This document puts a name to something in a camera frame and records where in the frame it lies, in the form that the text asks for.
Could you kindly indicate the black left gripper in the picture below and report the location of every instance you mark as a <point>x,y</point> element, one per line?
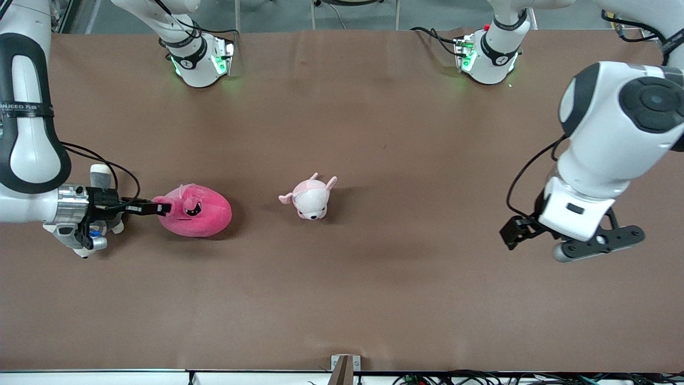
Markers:
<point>517,230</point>

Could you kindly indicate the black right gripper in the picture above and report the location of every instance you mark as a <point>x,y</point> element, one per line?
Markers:
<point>101,206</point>

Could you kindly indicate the round hot pink plush toy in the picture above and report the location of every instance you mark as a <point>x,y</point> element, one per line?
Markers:
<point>203,224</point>

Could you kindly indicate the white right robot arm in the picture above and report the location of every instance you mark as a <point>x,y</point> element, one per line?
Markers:
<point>26,149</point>

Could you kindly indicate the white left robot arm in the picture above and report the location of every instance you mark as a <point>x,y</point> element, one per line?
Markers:
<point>604,133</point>

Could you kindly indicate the grey white husky plush toy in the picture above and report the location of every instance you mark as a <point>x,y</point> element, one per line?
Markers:
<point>101,174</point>

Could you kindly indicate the small pale pink plush animal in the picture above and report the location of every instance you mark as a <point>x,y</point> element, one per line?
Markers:
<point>310,200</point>

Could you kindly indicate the brown table mat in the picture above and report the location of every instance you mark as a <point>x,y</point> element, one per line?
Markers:
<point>374,294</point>

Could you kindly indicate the black stand base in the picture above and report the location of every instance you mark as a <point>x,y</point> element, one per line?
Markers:
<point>347,2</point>

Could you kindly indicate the white table edge rail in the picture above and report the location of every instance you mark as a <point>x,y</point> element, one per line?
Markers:
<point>107,378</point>

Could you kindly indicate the thin metal post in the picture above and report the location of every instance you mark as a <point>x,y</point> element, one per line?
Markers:
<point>397,16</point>
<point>314,16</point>
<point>237,16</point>

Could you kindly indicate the aluminium frame post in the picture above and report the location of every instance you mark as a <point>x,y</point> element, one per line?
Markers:
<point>64,16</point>

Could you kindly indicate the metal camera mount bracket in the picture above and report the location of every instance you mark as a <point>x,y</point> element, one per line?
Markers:
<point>342,374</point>

